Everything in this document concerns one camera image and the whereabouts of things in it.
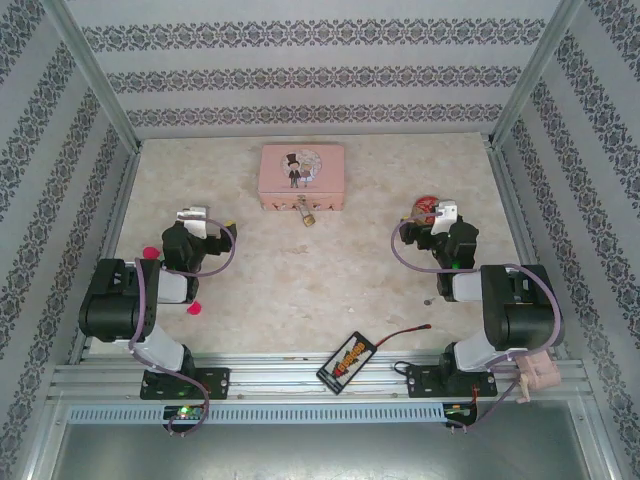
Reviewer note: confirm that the small brass padlock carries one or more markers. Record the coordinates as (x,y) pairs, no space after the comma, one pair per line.
(309,220)

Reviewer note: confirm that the pink box with couple picture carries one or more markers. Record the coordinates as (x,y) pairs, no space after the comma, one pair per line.
(325,165)

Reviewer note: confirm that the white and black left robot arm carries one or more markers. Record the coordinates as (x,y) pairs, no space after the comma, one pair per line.
(110,300)

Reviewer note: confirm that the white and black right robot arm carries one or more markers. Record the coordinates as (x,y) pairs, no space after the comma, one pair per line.
(520,310)

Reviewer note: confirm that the round red and gold tin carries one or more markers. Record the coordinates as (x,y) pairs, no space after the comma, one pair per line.
(425,207)

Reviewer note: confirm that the pink plastic toy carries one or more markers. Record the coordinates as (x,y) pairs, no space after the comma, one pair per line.
(537,372)

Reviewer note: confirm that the left controller board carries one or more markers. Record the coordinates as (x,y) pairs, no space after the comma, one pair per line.
(185,412)

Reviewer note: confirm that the controller board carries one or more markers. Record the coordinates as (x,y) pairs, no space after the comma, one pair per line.
(457,411)
(185,412)

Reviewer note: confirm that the right controller board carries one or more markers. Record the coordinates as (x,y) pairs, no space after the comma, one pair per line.
(457,411)

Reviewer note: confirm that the grey metal panel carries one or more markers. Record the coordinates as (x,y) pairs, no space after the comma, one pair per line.
(320,450)

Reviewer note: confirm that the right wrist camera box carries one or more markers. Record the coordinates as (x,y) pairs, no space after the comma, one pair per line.
(445,215)

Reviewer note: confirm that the aluminium side rail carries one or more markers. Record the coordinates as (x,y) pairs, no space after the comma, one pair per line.
(525,240)
(107,250)

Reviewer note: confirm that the aluminium mounting rail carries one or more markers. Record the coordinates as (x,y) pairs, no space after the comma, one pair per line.
(280,372)

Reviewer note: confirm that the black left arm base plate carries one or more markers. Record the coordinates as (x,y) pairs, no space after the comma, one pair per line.
(215,382)

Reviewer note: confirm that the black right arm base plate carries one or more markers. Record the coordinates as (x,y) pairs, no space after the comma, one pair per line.
(425,382)

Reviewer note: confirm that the aluminium corner post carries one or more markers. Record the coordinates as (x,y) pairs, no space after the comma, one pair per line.
(537,70)
(90,70)

